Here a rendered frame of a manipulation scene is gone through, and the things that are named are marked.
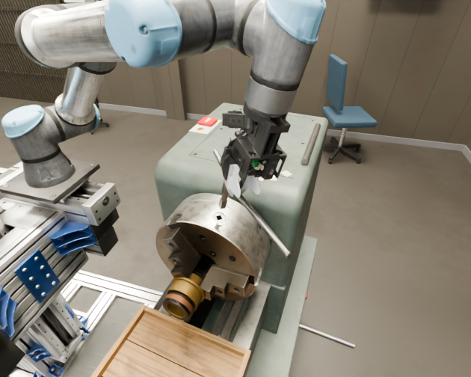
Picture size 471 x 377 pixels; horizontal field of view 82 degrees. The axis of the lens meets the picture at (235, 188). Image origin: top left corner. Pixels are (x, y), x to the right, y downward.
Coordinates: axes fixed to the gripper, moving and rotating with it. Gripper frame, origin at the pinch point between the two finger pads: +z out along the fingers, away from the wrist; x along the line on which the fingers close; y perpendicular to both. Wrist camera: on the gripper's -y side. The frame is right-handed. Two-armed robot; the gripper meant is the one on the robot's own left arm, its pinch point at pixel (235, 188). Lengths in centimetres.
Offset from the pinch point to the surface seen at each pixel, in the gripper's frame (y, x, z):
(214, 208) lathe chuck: -6.8, -0.2, 13.5
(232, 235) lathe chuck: 2.2, 1.4, 14.1
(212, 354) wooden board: 17.7, -3.9, 46.3
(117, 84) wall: -407, 5, 161
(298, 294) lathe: 1, 50, 76
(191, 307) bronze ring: 10.9, -9.9, 27.1
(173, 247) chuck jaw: -3.1, -11.4, 21.7
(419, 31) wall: -182, 288, -8
